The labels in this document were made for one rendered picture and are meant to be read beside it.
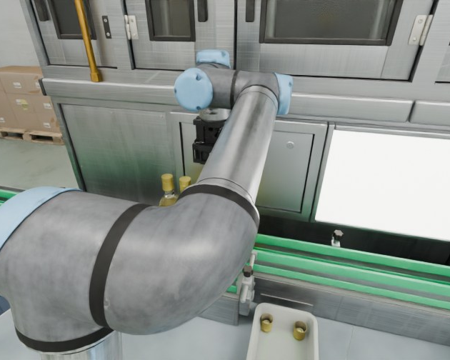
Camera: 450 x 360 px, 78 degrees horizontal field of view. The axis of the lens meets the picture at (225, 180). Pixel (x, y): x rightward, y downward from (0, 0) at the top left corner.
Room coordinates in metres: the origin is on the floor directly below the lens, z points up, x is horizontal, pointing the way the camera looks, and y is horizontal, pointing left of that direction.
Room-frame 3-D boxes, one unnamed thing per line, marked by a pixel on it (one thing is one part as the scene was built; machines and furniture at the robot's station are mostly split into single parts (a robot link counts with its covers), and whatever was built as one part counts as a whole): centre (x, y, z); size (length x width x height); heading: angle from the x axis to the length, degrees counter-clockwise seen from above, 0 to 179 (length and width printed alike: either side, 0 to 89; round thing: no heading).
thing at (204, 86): (0.57, 0.04, 1.45); 0.11 x 0.11 x 0.08; 76
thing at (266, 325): (0.49, -0.12, 0.79); 0.04 x 0.04 x 0.04
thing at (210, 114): (0.67, 0.03, 1.37); 0.08 x 0.08 x 0.05
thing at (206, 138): (0.68, 0.03, 1.29); 0.09 x 0.08 x 0.12; 75
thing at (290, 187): (0.74, -0.27, 1.15); 0.90 x 0.03 x 0.34; 75
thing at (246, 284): (0.52, -0.07, 0.95); 0.17 x 0.03 x 0.12; 165
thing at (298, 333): (0.47, -0.22, 0.79); 0.04 x 0.04 x 0.04
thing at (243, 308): (0.54, -0.07, 0.85); 0.09 x 0.04 x 0.07; 165
